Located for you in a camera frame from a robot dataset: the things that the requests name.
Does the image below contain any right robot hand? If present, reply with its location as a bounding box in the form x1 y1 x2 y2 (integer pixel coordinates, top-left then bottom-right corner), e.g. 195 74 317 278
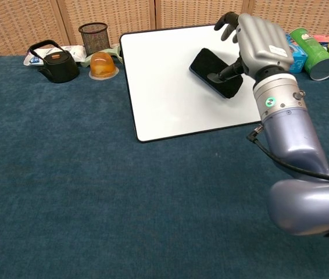
207 12 295 84

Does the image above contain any black felt eraser blue base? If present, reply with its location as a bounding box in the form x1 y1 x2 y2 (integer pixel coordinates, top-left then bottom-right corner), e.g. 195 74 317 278
189 48 244 101

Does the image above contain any blue cookie box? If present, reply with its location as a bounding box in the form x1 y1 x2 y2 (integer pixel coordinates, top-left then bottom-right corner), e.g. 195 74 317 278
285 33 309 74

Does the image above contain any green chips can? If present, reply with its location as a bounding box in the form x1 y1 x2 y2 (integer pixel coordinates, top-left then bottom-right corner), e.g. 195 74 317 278
289 27 329 81

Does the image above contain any woven folding screen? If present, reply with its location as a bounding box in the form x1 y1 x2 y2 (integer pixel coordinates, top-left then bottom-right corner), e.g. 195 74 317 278
0 0 329 57

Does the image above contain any pale green tray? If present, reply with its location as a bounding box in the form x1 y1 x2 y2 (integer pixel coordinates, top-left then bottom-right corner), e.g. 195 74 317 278
80 44 123 69

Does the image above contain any orange jelly cup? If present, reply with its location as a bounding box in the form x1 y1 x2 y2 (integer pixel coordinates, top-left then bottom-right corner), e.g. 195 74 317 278
88 51 120 80

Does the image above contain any black mesh pen holder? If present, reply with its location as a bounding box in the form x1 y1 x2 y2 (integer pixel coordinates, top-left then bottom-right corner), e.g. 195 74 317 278
78 22 111 56

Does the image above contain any white plastic snack bag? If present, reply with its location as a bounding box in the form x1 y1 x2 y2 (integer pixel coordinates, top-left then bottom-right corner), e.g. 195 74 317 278
24 45 87 66

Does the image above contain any blue tablecloth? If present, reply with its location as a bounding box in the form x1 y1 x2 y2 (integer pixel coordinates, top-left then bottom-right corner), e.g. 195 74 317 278
0 55 329 279

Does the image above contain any white whiteboard with black frame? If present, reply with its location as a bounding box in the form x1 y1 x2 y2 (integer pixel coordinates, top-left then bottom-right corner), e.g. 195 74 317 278
119 24 263 144

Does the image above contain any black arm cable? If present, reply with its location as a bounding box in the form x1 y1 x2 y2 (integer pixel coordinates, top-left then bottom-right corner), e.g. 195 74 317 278
246 124 329 183

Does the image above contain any black teapot with handle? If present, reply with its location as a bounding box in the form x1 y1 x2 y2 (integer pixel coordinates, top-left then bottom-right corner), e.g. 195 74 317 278
29 40 80 84

